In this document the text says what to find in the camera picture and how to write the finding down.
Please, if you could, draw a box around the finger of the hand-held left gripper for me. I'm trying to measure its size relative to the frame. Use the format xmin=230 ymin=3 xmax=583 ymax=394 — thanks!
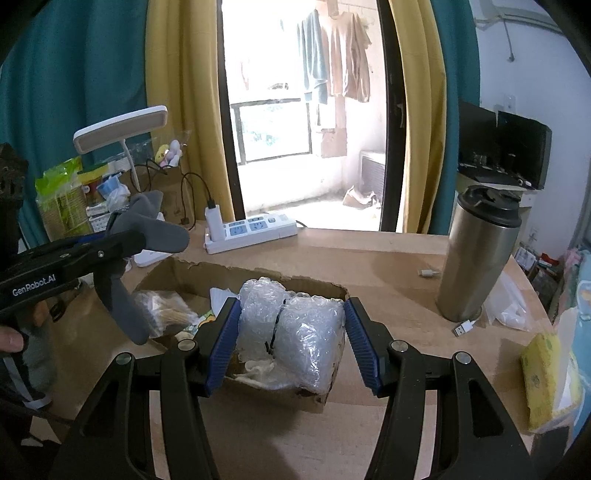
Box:
xmin=18 ymin=233 xmax=114 ymax=261
xmin=55 ymin=231 xmax=148 ymax=278

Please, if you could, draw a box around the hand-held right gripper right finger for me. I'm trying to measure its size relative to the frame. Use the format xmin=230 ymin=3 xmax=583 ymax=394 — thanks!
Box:
xmin=344 ymin=298 xmax=539 ymax=480

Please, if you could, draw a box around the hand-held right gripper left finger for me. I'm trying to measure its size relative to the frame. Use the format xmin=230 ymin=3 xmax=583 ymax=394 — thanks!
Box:
xmin=53 ymin=298 xmax=243 ymax=480

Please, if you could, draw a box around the grey socks pair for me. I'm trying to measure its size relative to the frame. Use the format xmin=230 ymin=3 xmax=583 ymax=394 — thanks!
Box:
xmin=95 ymin=190 xmax=191 ymax=344

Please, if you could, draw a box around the bubble wrap bundle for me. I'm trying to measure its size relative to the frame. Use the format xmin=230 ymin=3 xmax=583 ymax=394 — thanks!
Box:
xmin=235 ymin=277 xmax=347 ymax=395

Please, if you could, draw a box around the cardboard box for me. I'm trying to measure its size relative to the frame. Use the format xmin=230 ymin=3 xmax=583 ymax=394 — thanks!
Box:
xmin=131 ymin=256 xmax=349 ymax=414

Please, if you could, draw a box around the person's left hand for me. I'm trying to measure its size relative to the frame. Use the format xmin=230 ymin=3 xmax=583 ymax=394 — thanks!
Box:
xmin=0 ymin=324 xmax=27 ymax=354

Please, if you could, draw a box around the white slatted basket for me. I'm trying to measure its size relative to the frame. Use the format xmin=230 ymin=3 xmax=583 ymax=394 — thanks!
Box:
xmin=88 ymin=205 xmax=116 ymax=232

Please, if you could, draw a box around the green snack package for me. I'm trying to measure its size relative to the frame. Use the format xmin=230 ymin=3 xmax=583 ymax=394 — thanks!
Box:
xmin=35 ymin=157 xmax=93 ymax=243

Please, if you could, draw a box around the white packing foam sheet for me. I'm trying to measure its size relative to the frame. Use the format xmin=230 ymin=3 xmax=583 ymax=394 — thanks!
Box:
xmin=210 ymin=287 xmax=241 ymax=320

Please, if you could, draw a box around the clear bag of cotton swabs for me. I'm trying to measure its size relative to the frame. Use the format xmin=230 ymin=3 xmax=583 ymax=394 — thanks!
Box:
xmin=134 ymin=290 xmax=199 ymax=337

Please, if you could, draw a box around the pastel plush toy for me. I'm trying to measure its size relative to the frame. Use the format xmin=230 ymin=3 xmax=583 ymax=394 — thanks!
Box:
xmin=154 ymin=141 xmax=183 ymax=168

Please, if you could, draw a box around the white desk lamp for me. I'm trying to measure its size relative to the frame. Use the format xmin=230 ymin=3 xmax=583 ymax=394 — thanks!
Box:
xmin=74 ymin=106 xmax=171 ymax=267

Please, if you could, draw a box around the white power strip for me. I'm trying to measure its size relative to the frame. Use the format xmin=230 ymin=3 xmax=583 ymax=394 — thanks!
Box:
xmin=204 ymin=213 xmax=297 ymax=256

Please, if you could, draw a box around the stainless steel tumbler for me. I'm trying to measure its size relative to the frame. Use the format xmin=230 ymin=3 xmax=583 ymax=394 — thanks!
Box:
xmin=436 ymin=185 xmax=522 ymax=322

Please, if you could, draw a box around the white plastic bag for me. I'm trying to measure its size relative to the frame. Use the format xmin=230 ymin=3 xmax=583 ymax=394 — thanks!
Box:
xmin=482 ymin=272 xmax=532 ymax=330

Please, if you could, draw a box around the cardboard scrap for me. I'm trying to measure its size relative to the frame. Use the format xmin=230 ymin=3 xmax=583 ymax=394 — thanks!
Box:
xmin=342 ymin=186 xmax=380 ymax=208

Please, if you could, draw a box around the teal curtain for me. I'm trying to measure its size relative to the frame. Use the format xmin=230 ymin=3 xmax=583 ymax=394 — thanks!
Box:
xmin=429 ymin=0 xmax=481 ymax=236
xmin=0 ymin=0 xmax=153 ymax=259

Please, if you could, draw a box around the white air conditioner unit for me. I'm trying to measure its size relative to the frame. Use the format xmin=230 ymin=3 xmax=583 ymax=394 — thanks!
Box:
xmin=360 ymin=150 xmax=386 ymax=197

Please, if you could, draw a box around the yellow curtain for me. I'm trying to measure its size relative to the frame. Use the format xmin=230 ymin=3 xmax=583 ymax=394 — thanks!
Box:
xmin=388 ymin=0 xmax=448 ymax=234
xmin=145 ymin=0 xmax=245 ymax=222

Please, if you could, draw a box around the yellow tissue pack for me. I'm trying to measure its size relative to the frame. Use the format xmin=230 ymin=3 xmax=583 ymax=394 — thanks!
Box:
xmin=521 ymin=307 xmax=583 ymax=433

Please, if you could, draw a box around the balcony window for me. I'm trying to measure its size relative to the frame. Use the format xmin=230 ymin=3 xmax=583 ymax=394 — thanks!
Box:
xmin=231 ymin=97 xmax=312 ymax=164

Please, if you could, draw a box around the black monitor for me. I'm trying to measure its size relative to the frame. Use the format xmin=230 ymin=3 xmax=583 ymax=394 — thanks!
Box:
xmin=496 ymin=111 xmax=552 ymax=190
xmin=458 ymin=102 xmax=499 ymax=171

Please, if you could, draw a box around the grey-blue hanging shirt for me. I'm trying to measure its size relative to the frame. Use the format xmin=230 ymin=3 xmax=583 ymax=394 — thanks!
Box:
xmin=297 ymin=9 xmax=329 ymax=106

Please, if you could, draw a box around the beige hanging shirt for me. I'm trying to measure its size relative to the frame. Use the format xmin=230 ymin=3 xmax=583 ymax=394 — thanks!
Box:
xmin=321 ymin=11 xmax=372 ymax=102

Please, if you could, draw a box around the white usb cable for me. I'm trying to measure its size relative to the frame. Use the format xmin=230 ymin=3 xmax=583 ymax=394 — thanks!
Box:
xmin=452 ymin=316 xmax=483 ymax=337

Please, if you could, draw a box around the black charger cable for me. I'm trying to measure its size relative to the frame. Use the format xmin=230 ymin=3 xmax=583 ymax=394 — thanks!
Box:
xmin=148 ymin=159 xmax=215 ymax=232

